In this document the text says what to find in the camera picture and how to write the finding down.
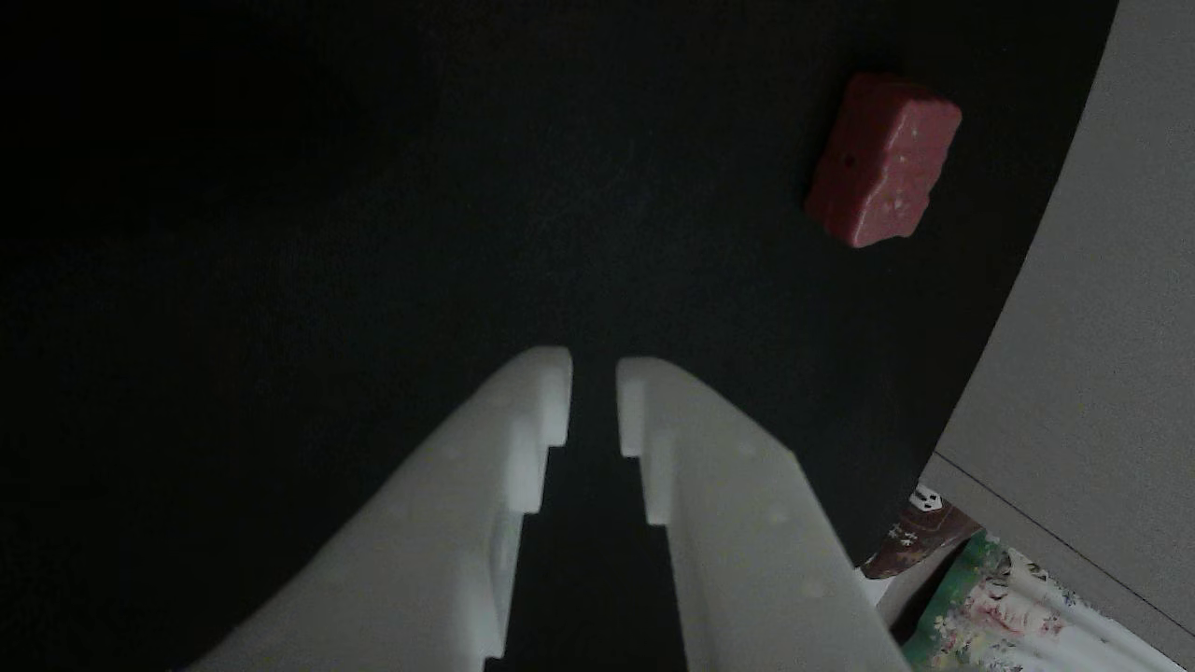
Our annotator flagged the red-brown toy block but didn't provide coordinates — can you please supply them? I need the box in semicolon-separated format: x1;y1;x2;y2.
805;73;963;249

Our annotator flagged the brown patterned object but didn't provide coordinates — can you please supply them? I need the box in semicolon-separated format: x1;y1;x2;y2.
861;485;983;580

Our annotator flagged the floral patterned cloth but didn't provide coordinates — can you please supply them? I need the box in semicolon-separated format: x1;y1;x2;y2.
901;530;1188;672

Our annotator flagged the black desk mat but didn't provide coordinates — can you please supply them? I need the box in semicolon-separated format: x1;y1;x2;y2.
0;0;1121;672

